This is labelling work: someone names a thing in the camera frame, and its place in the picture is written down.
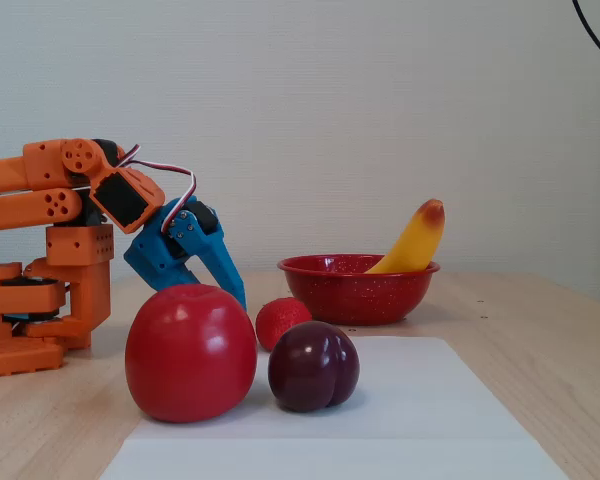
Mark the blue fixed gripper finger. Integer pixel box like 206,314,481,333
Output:
149,256,217,293

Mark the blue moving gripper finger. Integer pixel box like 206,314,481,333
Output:
169,209,248,312

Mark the blue gripper body with motor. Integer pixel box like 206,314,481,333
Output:
123,195,221,282

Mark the yellow plastic banana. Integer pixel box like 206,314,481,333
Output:
364,198,447,276

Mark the red speckled enamel bowl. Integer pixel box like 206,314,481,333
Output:
276,253,442,328

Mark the red plastic apple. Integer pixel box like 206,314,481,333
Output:
124,283,259,425

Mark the red plastic strawberry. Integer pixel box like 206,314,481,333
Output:
254,296,314,353

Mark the dark purple plastic plum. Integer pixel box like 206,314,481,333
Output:
267,320,362,414

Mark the white paper sheet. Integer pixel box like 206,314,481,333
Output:
98,437,573,480
123,336,529,442

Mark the white red black servo cable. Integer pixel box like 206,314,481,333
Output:
116,144,199,235

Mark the thick black cable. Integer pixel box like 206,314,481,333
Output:
571,0,600,72

